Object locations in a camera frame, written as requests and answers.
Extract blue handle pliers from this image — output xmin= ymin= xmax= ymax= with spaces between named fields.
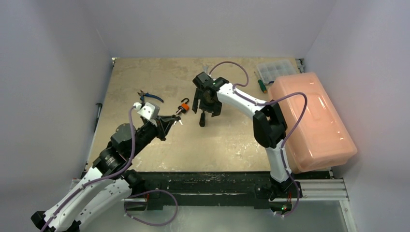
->
xmin=137 ymin=90 xmax=164 ymax=103

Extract green handle screwdriver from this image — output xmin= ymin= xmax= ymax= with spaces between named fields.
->
xmin=254 ymin=72 xmax=267 ymax=93

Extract black key bunch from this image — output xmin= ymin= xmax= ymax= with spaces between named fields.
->
xmin=174 ymin=109 xmax=183 ymax=126

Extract clear plastic organizer box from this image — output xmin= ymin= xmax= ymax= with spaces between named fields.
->
xmin=256 ymin=59 xmax=297 ymax=85

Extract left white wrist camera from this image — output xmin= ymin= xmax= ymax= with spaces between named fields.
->
xmin=133 ymin=102 xmax=160 ymax=127

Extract aluminium frame rail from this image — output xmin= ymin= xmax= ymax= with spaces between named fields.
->
xmin=299 ymin=179 xmax=349 ymax=201

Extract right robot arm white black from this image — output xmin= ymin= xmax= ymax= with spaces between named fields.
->
xmin=192 ymin=72 xmax=292 ymax=197

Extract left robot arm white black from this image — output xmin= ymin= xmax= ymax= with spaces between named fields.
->
xmin=30 ymin=115 xmax=180 ymax=232

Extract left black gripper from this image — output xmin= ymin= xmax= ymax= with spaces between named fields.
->
xmin=129 ymin=115 xmax=175 ymax=157

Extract pink plastic toolbox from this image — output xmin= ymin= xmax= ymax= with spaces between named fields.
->
xmin=268 ymin=72 xmax=357 ymax=174

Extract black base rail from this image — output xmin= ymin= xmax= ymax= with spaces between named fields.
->
xmin=121 ymin=171 xmax=334 ymax=210

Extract orange black padlock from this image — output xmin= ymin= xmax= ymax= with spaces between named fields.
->
xmin=176 ymin=98 xmax=190 ymax=115

